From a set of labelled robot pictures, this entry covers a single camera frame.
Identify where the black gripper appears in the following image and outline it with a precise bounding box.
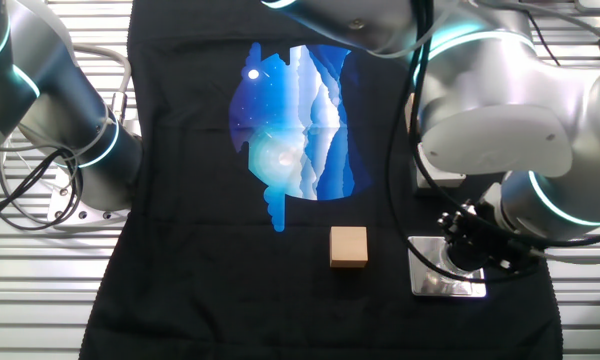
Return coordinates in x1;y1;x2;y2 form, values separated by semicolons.
436;200;531;275

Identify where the clear glass jar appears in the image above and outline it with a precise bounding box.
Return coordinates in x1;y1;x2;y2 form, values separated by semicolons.
428;247;476;282

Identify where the white box with red button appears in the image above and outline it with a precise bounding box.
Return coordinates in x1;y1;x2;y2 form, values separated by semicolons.
415;143;467;190

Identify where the silver digital scale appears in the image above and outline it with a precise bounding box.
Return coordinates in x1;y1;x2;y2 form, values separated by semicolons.
406;235;488;299

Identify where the light wooden cube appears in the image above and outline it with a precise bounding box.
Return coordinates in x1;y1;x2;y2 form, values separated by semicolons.
404;93;415;134
329;225;369;269

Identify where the black cloth with blue print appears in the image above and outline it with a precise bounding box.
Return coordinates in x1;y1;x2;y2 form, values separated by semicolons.
78;0;564;360

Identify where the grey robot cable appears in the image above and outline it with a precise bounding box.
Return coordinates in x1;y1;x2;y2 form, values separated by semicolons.
527;247;600;266

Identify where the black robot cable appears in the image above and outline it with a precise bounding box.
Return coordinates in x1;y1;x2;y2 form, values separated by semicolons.
383;74;541;285
407;0;600;250

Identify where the black cable bundle at base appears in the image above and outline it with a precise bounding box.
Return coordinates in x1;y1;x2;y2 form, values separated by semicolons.
0;144;85;232

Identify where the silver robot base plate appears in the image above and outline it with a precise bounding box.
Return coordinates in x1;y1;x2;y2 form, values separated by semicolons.
47;174;131;224

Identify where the grey cable with metal connector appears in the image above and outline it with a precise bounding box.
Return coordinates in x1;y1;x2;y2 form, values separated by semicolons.
67;42;133;126

